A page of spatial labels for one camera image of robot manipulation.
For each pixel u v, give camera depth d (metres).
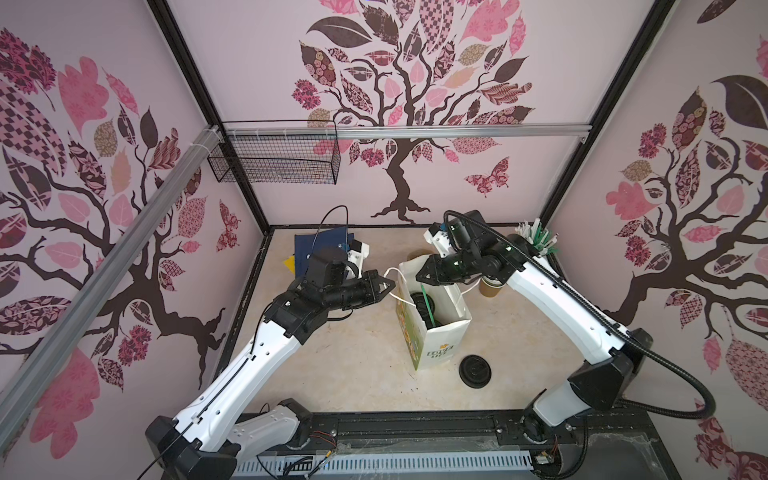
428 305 0.74
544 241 0.93
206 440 0.37
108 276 0.53
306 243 1.00
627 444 0.72
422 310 0.73
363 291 0.59
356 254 0.62
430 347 0.72
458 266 0.60
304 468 0.72
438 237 0.67
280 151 0.95
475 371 0.82
